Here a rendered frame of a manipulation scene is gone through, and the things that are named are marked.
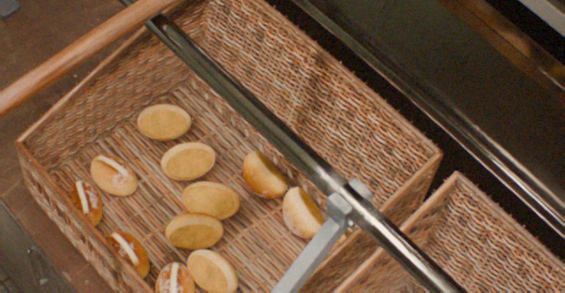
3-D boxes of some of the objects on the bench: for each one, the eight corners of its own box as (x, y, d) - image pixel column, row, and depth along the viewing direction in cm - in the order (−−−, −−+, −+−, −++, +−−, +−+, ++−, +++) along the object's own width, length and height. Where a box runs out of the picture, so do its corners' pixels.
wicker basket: (219, 56, 224) (219, -43, 202) (426, 243, 199) (451, 151, 177) (21, 189, 203) (-4, 95, 181) (217, 406, 179) (213, 333, 157)
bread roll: (195, 319, 188) (193, 304, 183) (155, 318, 187) (153, 303, 183) (195, 269, 193) (194, 253, 189) (156, 268, 193) (154, 251, 189)
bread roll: (108, 229, 197) (105, 213, 193) (72, 236, 196) (69, 220, 192) (97, 184, 203) (94, 167, 199) (63, 191, 202) (59, 174, 198)
